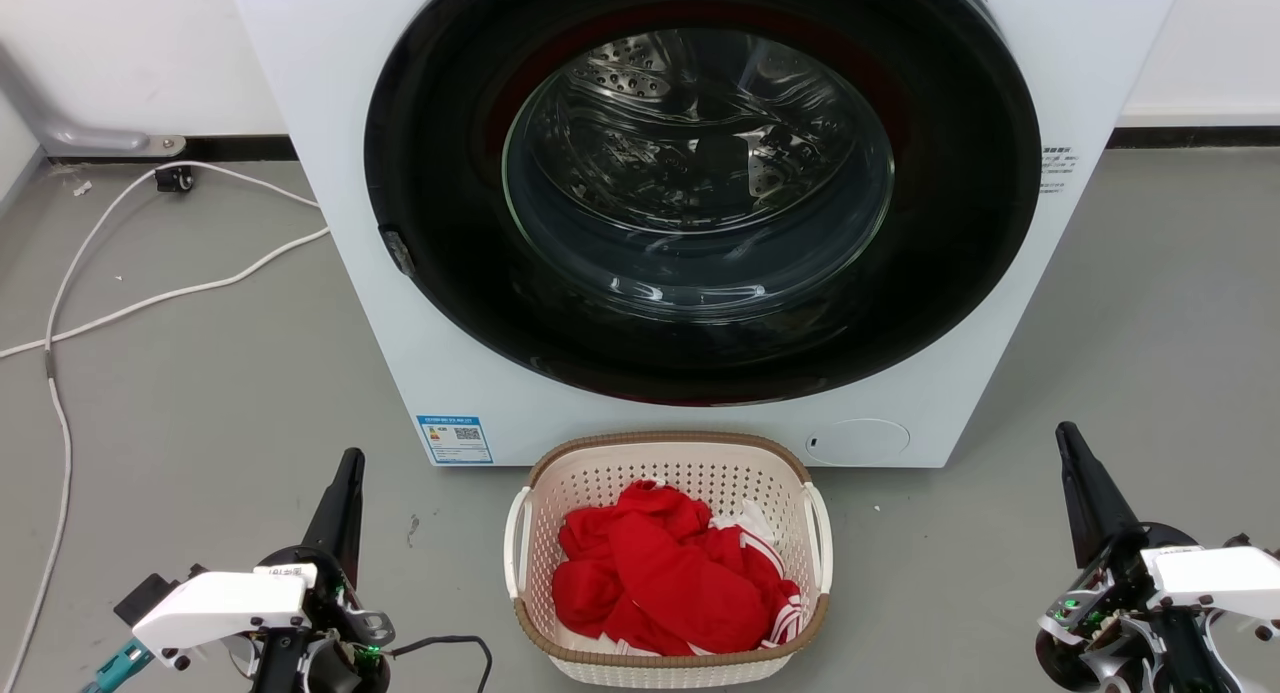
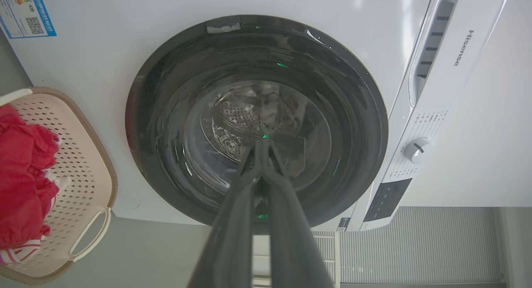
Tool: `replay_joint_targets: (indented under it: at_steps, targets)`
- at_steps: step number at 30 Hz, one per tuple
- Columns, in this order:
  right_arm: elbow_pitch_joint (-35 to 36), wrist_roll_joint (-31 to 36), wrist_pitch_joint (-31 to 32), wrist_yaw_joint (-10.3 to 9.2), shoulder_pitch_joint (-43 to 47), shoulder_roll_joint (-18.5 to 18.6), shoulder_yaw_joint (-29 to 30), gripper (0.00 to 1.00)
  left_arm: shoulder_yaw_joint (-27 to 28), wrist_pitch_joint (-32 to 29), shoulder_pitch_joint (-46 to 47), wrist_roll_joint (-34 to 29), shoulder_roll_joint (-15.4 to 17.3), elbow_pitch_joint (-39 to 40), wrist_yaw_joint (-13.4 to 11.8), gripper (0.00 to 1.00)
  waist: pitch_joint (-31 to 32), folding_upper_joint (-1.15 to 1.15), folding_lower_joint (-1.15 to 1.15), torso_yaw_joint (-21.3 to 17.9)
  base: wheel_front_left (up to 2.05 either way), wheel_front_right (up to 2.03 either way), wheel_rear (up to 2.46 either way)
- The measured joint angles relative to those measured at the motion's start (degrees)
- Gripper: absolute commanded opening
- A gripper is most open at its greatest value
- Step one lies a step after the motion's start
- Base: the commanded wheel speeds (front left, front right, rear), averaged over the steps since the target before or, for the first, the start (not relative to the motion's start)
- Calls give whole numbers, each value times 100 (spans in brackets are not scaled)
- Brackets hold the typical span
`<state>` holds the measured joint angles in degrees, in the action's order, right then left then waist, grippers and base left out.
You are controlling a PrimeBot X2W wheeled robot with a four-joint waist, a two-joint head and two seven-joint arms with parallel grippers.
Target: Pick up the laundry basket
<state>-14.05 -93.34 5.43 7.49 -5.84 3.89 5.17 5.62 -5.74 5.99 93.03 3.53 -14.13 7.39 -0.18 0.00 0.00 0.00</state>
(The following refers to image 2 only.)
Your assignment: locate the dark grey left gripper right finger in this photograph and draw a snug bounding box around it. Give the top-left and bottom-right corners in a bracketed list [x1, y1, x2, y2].
[261, 139, 335, 288]

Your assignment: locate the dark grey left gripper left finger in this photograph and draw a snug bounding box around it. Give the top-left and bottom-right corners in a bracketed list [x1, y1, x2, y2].
[187, 139, 264, 288]

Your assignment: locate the beige perforated laundry basket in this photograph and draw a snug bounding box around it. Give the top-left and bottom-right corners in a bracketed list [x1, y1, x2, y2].
[0, 87, 118, 286]

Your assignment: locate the black washing machine display panel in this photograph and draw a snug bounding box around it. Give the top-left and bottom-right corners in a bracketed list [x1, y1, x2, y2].
[363, 178, 413, 223]

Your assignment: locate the round dark washing machine door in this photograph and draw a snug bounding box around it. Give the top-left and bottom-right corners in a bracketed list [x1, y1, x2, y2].
[125, 15, 389, 234]

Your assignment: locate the white washing machine dial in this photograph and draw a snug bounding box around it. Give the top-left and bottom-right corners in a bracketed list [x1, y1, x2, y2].
[403, 137, 435, 164]

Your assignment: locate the white Hisense washing machine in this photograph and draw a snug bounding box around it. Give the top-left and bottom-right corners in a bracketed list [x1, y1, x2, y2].
[0, 0, 532, 232]

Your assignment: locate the red white striped cloth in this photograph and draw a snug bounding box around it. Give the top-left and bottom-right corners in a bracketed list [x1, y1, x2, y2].
[0, 235, 47, 266]

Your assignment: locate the red garment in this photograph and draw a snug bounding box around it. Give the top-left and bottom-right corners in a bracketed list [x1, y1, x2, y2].
[0, 104, 61, 250]

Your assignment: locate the blue energy label sticker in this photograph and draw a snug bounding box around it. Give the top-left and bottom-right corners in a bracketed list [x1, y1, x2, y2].
[0, 0, 57, 39]

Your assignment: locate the white detergent drawer handle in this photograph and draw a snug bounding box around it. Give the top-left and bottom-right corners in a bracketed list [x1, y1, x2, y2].
[408, 0, 463, 108]

